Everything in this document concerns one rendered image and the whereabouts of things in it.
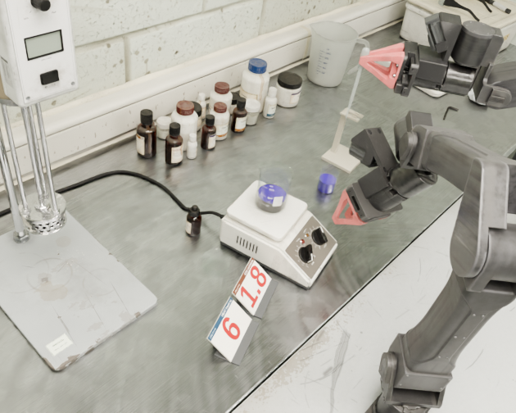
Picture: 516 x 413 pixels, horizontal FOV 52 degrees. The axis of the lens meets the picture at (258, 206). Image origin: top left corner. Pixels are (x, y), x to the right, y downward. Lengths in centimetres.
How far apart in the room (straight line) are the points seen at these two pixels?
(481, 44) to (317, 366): 61
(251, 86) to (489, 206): 89
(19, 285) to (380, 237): 70
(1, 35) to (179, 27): 73
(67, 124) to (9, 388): 54
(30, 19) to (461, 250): 51
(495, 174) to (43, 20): 49
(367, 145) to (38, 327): 60
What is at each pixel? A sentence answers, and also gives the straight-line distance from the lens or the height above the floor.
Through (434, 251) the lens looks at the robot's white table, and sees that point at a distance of 116.
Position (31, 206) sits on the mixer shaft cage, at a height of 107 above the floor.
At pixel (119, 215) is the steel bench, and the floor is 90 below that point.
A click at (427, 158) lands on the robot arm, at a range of 76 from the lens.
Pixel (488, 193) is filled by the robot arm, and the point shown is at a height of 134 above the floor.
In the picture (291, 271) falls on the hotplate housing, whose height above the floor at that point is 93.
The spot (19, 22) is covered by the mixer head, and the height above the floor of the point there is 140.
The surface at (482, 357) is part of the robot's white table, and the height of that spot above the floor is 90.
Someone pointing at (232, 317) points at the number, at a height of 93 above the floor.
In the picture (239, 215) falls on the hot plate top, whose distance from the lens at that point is 97.
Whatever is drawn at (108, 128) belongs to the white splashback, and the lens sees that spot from 123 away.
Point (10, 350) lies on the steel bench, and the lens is 92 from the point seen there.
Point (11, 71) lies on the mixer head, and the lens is 64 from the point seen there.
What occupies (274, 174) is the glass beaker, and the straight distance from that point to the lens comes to 99.
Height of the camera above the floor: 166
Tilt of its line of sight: 43 degrees down
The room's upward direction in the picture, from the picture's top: 11 degrees clockwise
